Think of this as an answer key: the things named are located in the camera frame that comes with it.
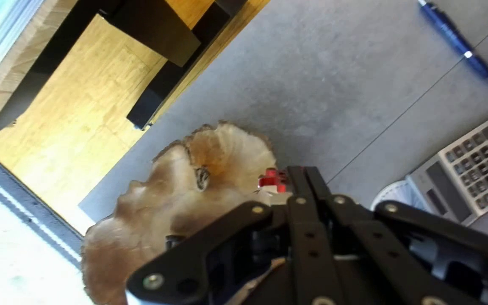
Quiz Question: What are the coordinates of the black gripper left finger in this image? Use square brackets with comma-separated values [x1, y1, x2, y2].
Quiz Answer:
[123, 166, 335, 305]

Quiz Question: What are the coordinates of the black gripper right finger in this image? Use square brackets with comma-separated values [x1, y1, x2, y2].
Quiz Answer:
[305, 166, 488, 305]

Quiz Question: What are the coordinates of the small red object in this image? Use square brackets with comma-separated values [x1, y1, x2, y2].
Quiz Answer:
[257, 166, 291, 195]

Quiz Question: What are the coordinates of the white round disc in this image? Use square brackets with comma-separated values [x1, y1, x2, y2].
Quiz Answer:
[369, 178, 427, 213]

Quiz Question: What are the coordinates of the grey calculator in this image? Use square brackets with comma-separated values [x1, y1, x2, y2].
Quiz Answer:
[405, 113, 488, 227]

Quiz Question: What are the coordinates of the dark bordered rug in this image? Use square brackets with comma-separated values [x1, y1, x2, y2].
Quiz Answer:
[0, 144, 88, 305]

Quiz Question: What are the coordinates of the black furniture base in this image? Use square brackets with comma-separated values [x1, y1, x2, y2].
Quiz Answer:
[125, 0, 250, 130]

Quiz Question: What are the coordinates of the blue pen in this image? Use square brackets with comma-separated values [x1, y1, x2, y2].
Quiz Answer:
[416, 0, 488, 81]

